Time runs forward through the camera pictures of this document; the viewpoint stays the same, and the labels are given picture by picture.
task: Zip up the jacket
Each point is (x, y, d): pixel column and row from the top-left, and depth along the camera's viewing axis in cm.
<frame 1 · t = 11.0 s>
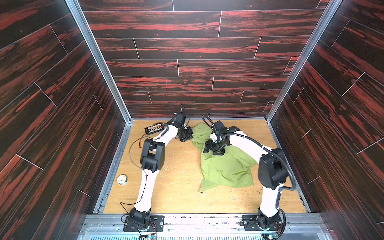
left hand: (194, 135, 104), fingers closed
right hand: (210, 151, 91), fingers open
green jacket: (234, 169, 91), point 4 cm above the table
black battery pack: (155, 127, 115), point 2 cm above the table
white tape roll: (122, 179, 88), point 3 cm above the table

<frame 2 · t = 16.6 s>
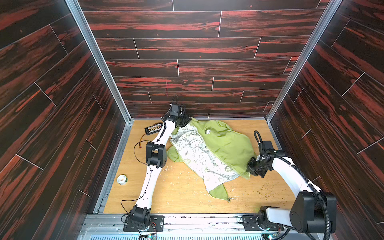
left hand: (193, 117, 107), fingers closed
right hand: (250, 169, 85), fingers closed
green jacket: (214, 151, 100), point 3 cm above the table
the other named things where they were.

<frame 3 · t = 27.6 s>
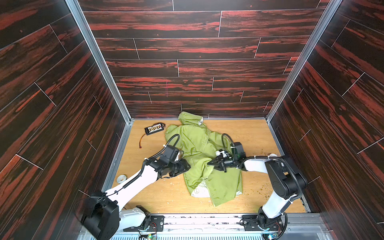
left hand: (189, 168, 81), fingers open
right hand: (209, 163, 87), fingers closed
green jacket: (203, 179, 86), point 5 cm above the table
the other named things where they were.

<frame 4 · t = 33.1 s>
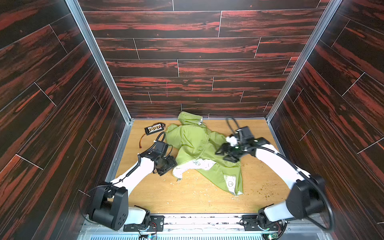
left hand: (174, 166, 87), fingers open
right hand: (221, 154, 83), fingers open
green jacket: (196, 146, 104), point 3 cm above the table
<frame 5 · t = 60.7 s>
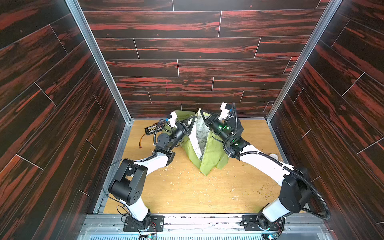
left hand: (196, 118, 70), fingers closed
right hand: (202, 109, 71), fingers closed
green jacket: (198, 144, 86), point 18 cm above the table
